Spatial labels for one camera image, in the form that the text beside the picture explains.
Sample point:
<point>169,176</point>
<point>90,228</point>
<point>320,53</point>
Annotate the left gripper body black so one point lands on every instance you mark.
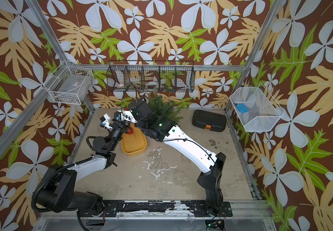
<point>116,133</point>

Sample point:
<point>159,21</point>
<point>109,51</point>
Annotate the red grid-textured ball ornament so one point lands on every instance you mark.
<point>130,131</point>

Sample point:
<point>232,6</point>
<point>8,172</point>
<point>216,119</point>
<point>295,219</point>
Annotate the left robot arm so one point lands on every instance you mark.
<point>56,191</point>

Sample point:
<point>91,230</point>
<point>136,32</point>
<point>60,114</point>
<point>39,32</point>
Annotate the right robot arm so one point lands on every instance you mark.
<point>162,128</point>

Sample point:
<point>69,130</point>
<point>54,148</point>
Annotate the small green christmas tree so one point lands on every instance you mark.
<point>161,106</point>

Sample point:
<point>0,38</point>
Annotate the yellow plastic tray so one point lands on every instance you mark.
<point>135,143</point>

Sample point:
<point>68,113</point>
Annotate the black plastic tool case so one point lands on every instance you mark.
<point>209,121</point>

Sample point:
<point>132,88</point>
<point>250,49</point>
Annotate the blue object in basket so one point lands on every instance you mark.
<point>242,108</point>

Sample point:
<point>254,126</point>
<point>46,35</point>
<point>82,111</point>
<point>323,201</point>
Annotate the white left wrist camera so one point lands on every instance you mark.
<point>105,121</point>

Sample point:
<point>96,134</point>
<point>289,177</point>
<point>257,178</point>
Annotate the black wire wall basket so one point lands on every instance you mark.
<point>161,76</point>

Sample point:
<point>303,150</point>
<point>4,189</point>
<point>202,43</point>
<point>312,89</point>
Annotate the white wire basket left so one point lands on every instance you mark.
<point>69,84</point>

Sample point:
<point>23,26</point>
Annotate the white wire basket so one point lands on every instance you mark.
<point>69,84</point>
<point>264,111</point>

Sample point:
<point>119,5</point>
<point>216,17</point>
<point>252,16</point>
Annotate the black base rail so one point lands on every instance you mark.
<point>196,208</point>

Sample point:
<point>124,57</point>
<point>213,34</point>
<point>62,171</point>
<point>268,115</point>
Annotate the aluminium frame post left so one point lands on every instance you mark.
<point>52,39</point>

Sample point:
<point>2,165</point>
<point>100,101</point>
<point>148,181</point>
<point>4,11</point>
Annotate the aluminium frame post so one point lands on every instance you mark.
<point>52,39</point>
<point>264,31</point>

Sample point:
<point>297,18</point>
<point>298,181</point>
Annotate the white wire basket right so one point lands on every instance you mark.
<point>264,111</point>

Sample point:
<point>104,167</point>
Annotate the aluminium frame post right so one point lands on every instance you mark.
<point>264,31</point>

